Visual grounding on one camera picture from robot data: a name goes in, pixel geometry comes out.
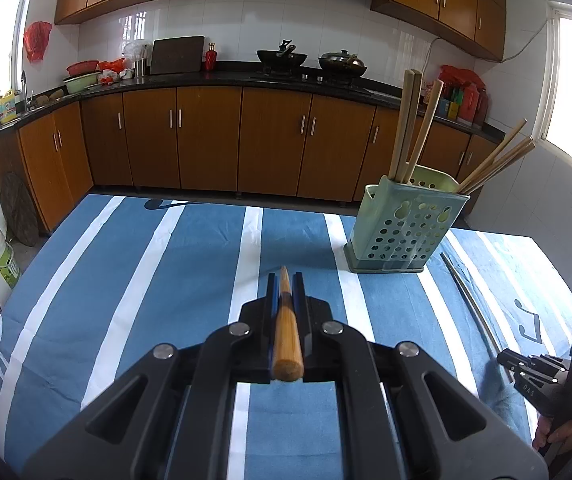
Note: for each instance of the green perforated utensil holder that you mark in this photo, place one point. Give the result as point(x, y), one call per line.
point(406, 240)

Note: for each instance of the row of condiment bottles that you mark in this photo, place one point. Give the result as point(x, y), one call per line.
point(466, 105)

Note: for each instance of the black gas hob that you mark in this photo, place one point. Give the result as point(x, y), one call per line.
point(311, 79)

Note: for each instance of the round dark board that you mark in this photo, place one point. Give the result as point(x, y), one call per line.
point(18, 210)

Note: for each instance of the red basin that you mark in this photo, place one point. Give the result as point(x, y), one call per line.
point(82, 67)

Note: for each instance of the metal chopsticks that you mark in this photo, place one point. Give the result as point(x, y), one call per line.
point(472, 302)

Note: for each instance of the yellow detergent bottle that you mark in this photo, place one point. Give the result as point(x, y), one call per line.
point(8, 107)

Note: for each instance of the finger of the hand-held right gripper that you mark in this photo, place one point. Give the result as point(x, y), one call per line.
point(536, 365)
point(541, 386)

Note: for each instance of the blue striped tablecloth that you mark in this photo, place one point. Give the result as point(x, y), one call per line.
point(166, 285)

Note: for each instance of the bamboo chopstick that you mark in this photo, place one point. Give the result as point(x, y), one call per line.
point(508, 165)
point(287, 330)
point(506, 159)
point(401, 125)
point(426, 130)
point(410, 125)
point(496, 152)

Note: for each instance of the red plastic bag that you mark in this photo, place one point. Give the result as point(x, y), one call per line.
point(458, 75)
point(37, 42)
point(112, 66)

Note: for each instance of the white green plastic bucket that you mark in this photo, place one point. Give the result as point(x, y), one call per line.
point(2, 257)

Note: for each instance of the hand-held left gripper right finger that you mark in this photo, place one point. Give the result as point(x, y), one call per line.
point(307, 320)

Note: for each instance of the green basin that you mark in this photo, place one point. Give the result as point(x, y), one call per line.
point(82, 84)

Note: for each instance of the kitchen faucet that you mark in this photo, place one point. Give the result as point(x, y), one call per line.
point(26, 90)

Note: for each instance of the wooden base cabinets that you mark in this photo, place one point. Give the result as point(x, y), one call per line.
point(206, 140)

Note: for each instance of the dark cutting board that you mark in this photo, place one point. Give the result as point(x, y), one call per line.
point(178, 55)

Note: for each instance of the lidded black wok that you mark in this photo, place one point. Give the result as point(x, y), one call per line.
point(342, 62)

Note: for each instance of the red bottle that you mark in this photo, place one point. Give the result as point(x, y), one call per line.
point(211, 59)

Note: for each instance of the black kitchen countertop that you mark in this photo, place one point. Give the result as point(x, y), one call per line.
point(191, 80)

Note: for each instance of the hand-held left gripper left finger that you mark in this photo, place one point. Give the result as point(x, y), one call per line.
point(270, 320)

